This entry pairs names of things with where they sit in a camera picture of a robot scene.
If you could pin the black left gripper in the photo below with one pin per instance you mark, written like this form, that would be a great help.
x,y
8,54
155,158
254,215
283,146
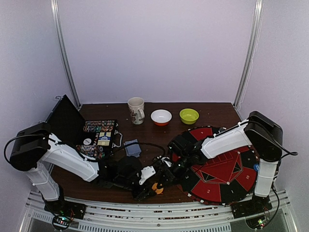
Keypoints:
x,y
143,192

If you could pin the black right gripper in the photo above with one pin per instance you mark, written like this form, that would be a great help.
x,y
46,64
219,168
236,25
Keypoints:
x,y
166,170

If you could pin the orange big blind button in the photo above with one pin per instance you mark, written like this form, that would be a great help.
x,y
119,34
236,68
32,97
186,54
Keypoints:
x,y
158,189

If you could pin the blue small blind button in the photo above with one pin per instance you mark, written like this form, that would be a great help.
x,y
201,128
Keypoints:
x,y
256,167

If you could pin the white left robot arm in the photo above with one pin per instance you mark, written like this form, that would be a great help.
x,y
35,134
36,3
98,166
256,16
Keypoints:
x,y
37,144

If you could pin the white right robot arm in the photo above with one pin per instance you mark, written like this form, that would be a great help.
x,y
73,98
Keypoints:
x,y
257,131

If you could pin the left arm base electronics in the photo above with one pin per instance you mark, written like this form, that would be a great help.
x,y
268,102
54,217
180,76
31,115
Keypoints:
x,y
64,212

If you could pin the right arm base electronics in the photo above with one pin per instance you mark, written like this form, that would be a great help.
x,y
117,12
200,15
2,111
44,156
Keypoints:
x,y
255,212

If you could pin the blue texas holdem card box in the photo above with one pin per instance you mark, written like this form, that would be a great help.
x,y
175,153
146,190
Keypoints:
x,y
104,138

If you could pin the folded blue grey cloth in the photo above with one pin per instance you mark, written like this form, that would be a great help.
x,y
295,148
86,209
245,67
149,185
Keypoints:
x,y
133,149

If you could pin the red black poker mat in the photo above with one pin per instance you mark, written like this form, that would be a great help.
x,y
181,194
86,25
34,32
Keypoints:
x,y
225,179

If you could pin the white orange bowl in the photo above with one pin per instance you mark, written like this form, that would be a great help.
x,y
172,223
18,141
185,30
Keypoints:
x,y
161,117

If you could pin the lime green bowl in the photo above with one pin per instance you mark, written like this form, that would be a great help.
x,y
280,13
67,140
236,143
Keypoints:
x,y
189,116

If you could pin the front poker chip stacks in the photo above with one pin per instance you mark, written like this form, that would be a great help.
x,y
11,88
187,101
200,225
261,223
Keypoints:
x,y
94,151

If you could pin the black poker chip case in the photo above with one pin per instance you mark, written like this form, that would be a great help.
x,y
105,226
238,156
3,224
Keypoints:
x,y
67,124

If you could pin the white dealer button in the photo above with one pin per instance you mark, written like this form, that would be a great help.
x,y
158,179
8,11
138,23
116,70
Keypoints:
x,y
87,141

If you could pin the ceramic coral pattern mug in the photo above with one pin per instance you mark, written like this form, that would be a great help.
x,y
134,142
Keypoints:
x,y
136,107

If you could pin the upper poker chip row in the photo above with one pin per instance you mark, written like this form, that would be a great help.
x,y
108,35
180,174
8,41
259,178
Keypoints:
x,y
101,123

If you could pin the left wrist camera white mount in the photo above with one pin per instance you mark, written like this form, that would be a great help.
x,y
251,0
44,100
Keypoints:
x,y
146,173

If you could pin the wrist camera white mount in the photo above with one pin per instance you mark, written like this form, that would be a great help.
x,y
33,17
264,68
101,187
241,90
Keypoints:
x,y
146,173
166,161

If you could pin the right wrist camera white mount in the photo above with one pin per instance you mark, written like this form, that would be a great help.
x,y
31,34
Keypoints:
x,y
166,161

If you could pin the aluminium front table rail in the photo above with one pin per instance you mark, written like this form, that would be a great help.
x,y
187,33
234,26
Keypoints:
x,y
179,217

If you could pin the left aluminium frame post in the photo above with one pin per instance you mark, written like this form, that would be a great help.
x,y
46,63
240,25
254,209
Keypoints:
x,y
63,52

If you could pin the aluminium frame post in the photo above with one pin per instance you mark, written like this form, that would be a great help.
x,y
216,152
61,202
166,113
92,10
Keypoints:
x,y
253,41
63,52

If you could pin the right aluminium frame post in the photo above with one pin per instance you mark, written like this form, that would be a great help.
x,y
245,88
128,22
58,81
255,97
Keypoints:
x,y
253,41

